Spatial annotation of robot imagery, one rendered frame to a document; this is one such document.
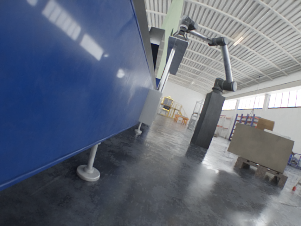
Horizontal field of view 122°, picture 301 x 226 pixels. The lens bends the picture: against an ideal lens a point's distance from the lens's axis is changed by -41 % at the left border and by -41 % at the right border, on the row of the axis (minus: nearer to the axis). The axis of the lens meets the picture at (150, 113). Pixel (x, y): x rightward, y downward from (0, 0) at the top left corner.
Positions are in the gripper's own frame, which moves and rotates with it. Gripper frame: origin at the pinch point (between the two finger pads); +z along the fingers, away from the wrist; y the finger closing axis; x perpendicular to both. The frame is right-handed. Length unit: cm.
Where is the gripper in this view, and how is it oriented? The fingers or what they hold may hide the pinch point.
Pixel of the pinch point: (178, 41)
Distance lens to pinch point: 187.6
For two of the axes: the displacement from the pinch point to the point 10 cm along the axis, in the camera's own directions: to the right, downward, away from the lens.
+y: 9.4, 3.3, -0.6
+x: 0.6, 0.0, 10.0
